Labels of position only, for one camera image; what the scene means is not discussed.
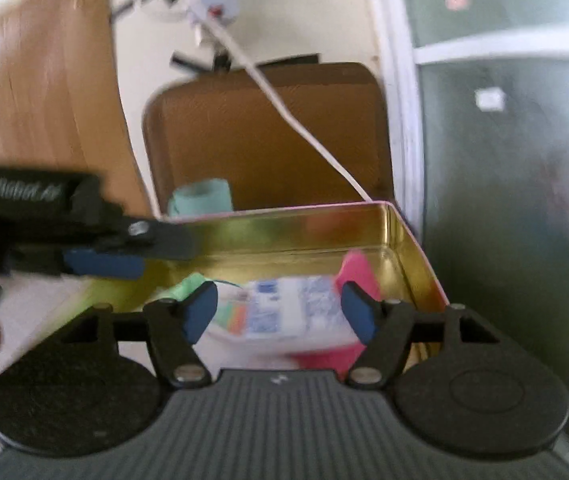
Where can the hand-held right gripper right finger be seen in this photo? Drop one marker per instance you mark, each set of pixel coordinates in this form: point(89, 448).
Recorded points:
point(359, 312)

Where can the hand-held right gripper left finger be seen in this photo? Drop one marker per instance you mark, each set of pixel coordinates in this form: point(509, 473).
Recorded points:
point(199, 310)

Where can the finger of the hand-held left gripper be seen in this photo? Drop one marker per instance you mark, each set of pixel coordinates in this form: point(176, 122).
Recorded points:
point(104, 264)
point(164, 242)

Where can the blue white tissue packet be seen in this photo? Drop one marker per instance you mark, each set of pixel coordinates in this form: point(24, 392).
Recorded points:
point(284, 310)

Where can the pink tin box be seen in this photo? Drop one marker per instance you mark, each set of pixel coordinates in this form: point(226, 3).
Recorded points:
point(314, 230)

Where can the teal roll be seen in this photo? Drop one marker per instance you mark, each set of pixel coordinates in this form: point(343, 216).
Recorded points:
point(199, 197)

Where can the large brown cardboard sheet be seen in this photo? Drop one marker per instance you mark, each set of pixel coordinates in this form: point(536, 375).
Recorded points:
point(39, 85)

